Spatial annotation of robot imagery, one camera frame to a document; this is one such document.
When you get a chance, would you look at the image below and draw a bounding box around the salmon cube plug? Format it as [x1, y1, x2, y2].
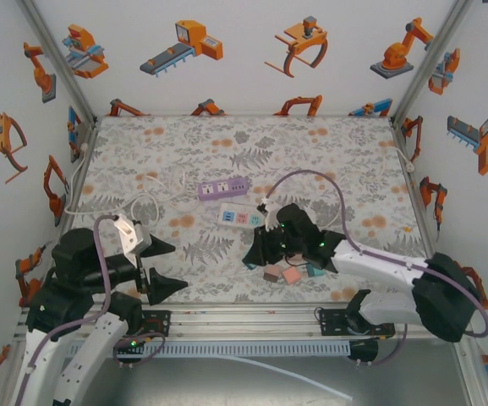
[280, 266, 303, 285]

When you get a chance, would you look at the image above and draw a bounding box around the white power strip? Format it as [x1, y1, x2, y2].
[217, 201, 270, 228]

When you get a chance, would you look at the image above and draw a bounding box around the purple power strip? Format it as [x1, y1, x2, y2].
[196, 177, 252, 202]

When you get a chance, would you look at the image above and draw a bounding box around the floral table mat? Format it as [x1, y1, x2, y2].
[59, 114, 450, 305]

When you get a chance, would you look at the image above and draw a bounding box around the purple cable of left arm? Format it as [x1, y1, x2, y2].
[14, 213, 167, 406]

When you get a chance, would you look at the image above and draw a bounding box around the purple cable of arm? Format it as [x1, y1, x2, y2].
[14, 213, 167, 406]
[262, 168, 488, 368]

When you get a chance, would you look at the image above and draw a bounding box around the white cable of purple strip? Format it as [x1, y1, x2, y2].
[61, 142, 202, 228]

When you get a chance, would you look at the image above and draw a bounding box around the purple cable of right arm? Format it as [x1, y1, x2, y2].
[262, 168, 488, 368]

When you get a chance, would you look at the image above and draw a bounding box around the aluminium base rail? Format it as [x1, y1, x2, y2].
[17, 300, 477, 342]

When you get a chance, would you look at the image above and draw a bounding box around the white slotted cable duct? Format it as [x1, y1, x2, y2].
[68, 340, 351, 359]

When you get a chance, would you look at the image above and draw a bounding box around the grey wall outlet box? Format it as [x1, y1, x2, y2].
[70, 122, 97, 164]

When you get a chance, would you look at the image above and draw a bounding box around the aluminium frame post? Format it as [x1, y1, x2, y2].
[14, 0, 99, 123]
[389, 0, 477, 122]

